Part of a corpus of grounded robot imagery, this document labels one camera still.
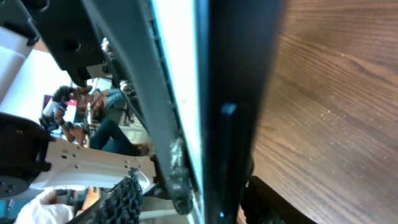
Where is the blue Galaxy smartphone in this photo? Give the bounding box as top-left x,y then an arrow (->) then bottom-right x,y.
152,0 -> 282,223

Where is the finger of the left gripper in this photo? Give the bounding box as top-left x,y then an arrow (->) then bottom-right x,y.
83,0 -> 193,215

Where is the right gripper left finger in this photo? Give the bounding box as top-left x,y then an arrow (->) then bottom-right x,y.
67,168 -> 143,224

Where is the seated person in jeans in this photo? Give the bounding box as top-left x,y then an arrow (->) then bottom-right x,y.
39,85 -> 150,157

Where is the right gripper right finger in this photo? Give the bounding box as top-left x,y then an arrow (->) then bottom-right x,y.
241,175 -> 316,224

